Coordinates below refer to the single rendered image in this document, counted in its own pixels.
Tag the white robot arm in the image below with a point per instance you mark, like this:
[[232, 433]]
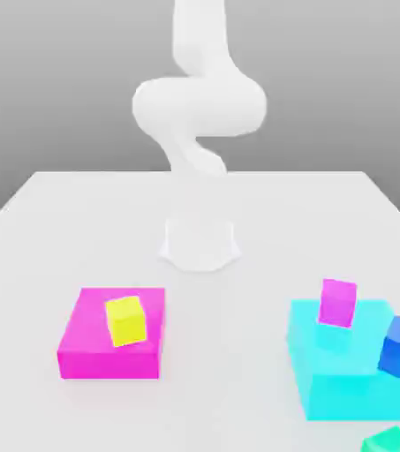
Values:
[[199, 106]]

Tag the small yellow cube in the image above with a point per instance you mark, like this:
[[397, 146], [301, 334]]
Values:
[[127, 323]]

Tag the small purple cube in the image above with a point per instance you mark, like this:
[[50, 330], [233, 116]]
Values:
[[337, 305]]

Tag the small green cube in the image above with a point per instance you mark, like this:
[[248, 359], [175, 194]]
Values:
[[386, 442]]

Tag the large magenta box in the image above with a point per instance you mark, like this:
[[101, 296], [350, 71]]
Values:
[[90, 356]]

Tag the large cyan box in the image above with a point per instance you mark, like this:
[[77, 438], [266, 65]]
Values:
[[348, 388]]

